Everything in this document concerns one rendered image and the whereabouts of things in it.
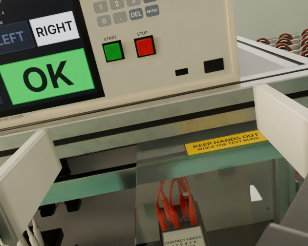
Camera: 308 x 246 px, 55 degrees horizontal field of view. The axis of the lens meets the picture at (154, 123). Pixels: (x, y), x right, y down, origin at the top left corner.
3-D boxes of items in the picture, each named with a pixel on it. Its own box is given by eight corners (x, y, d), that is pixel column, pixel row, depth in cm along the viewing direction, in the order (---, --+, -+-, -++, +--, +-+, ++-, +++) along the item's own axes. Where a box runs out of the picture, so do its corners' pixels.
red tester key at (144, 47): (154, 53, 35) (151, 37, 34) (139, 56, 35) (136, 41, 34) (153, 51, 36) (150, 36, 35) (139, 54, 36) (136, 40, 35)
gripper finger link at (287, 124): (310, 123, 11) (330, 119, 11) (252, 84, 18) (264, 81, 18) (313, 190, 12) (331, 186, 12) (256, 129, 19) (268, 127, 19)
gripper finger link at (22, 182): (18, 244, 13) (2, 247, 13) (63, 168, 20) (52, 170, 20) (-9, 187, 12) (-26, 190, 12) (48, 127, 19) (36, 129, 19)
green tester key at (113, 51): (122, 58, 35) (118, 42, 34) (107, 61, 35) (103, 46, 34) (122, 56, 36) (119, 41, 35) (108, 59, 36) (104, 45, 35)
